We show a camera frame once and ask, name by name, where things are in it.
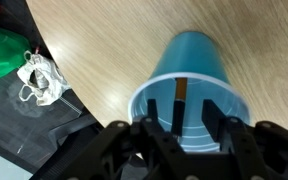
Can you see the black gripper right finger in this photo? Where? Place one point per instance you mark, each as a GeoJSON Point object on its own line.
{"type": "Point", "coordinates": [212, 117]}

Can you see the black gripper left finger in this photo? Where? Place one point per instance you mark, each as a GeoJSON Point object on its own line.
{"type": "Point", "coordinates": [152, 114]}

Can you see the orange and black pen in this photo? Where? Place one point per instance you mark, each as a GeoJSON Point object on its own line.
{"type": "Point", "coordinates": [179, 107]}

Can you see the light blue plastic cup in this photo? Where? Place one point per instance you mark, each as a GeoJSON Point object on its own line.
{"type": "Point", "coordinates": [191, 55]}

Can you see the crumpled white plastic bag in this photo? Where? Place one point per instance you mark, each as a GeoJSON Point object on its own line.
{"type": "Point", "coordinates": [42, 79]}

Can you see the green cloth bag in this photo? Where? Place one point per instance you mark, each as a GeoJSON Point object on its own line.
{"type": "Point", "coordinates": [12, 49]}

